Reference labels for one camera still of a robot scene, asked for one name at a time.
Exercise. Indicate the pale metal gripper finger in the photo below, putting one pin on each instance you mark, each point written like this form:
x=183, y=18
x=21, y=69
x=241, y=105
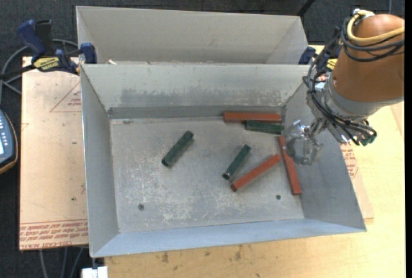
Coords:
x=291, y=133
x=309, y=152

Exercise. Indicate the dark green flat block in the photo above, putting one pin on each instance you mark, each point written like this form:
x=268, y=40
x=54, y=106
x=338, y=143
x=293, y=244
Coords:
x=264, y=127
x=237, y=161
x=177, y=148

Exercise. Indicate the red-brown flat block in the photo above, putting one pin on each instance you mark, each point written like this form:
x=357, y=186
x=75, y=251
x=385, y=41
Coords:
x=290, y=173
x=252, y=117
x=256, y=172

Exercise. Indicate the grey metal bin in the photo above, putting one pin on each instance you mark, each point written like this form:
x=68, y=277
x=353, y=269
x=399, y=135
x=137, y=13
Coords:
x=193, y=193

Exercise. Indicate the brown cardboard board red print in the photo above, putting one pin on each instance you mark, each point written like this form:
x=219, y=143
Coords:
x=51, y=157

